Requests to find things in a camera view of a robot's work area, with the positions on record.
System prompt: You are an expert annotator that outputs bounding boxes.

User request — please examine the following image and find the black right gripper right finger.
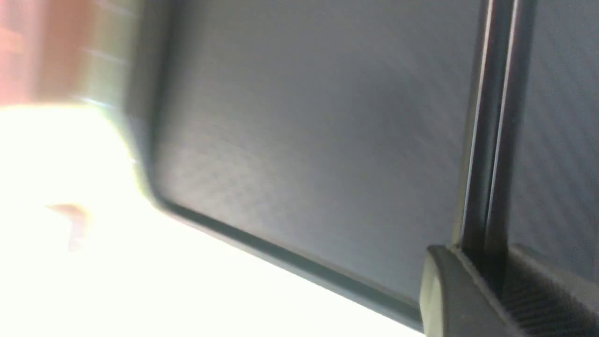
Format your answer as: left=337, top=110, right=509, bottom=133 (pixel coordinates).
left=501, top=244, right=599, bottom=337

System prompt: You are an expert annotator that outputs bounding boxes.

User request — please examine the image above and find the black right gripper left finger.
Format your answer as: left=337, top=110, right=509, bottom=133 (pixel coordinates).
left=419, top=245, right=520, bottom=337

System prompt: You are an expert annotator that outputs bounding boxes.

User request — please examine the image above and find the black plastic tray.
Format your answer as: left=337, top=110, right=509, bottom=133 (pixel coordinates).
left=126, top=0, right=598, bottom=333

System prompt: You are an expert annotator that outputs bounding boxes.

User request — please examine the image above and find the pink plastic bin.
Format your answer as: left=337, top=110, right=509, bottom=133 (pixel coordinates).
left=0, top=0, right=97, bottom=105

